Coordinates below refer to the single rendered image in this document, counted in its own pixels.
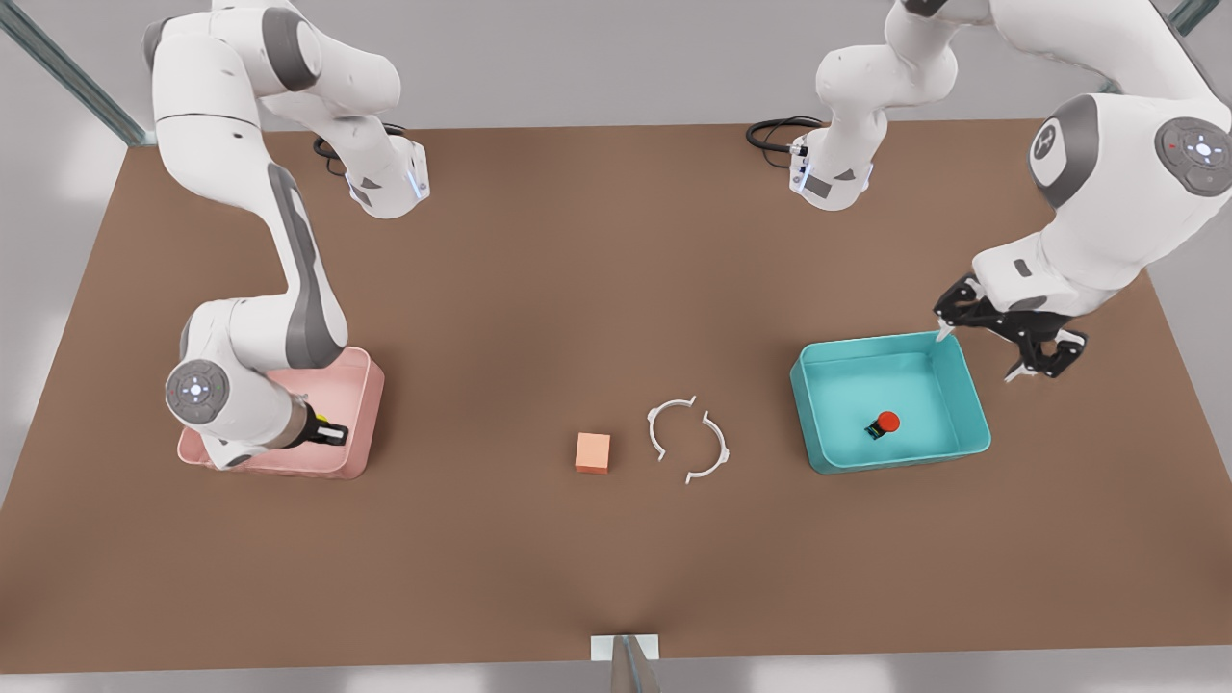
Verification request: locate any pink storage box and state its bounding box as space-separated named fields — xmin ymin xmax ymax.
xmin=176 ymin=346 xmax=387 ymax=481

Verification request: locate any blue storage box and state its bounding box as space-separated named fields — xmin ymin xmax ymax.
xmin=789 ymin=331 xmax=993 ymax=476

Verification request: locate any white curved ring piece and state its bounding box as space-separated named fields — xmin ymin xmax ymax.
xmin=646 ymin=395 xmax=698 ymax=464
xmin=684 ymin=410 xmax=732 ymax=486

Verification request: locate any black cable loop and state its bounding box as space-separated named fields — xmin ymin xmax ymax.
xmin=745 ymin=115 xmax=829 ymax=156
xmin=312 ymin=122 xmax=410 ymax=180

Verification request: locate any silver frame post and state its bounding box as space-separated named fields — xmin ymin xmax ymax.
xmin=1168 ymin=0 xmax=1225 ymax=38
xmin=588 ymin=632 xmax=664 ymax=693
xmin=0 ymin=0 xmax=157 ymax=147

